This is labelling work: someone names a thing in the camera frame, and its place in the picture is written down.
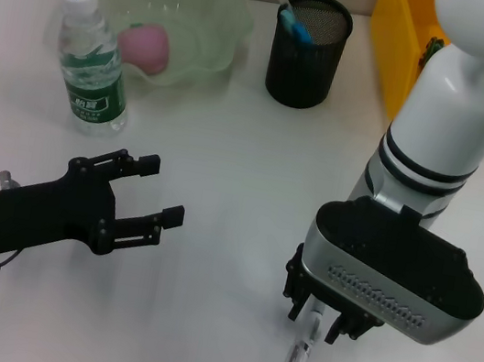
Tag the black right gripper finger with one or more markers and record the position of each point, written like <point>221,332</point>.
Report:
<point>348,326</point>
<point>295,292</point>

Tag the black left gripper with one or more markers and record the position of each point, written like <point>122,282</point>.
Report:
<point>55,215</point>

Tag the water bottle green label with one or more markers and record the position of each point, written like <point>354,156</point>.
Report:
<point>93,86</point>

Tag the pink peach toy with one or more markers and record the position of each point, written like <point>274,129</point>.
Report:
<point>145,49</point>

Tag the blue scissors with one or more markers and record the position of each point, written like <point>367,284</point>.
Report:
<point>296,25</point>

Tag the green plastic wrapper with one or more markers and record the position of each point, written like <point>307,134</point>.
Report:
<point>433,48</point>

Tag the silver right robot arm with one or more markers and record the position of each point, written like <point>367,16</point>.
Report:
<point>449,109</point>

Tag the green translucent fruit plate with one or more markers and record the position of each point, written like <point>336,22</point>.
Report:
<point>202,30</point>

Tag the black mesh pen holder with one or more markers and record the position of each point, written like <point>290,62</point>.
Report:
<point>301,75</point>

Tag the yellow plastic bin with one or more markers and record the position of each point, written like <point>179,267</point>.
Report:
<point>393,53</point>

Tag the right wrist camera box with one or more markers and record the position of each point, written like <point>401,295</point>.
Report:
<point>395,262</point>

